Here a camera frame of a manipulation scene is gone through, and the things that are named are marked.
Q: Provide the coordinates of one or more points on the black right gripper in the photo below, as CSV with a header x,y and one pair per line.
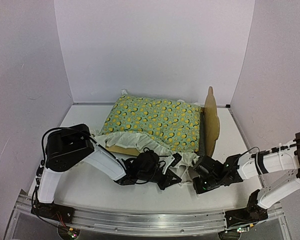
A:
x,y
199,189

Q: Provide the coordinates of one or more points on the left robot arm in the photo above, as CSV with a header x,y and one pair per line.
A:
x,y
65,147

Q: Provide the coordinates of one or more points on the wooden pet bed frame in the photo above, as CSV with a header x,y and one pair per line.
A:
x,y
211,120

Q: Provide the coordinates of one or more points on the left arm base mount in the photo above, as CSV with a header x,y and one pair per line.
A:
x,y
52,211

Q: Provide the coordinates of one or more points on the aluminium front rail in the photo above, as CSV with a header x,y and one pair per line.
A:
x,y
184,223

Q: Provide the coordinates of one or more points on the lemon print bed cushion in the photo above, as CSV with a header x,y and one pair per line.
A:
x,y
166,134

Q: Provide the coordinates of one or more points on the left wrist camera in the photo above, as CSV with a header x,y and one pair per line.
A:
x,y
171,161

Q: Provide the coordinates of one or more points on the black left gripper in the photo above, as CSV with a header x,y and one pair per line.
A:
x,y
168,180

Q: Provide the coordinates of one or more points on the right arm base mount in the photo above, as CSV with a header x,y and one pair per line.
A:
x,y
243,217

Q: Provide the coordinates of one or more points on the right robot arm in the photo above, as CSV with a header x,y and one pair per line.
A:
x,y
244,166

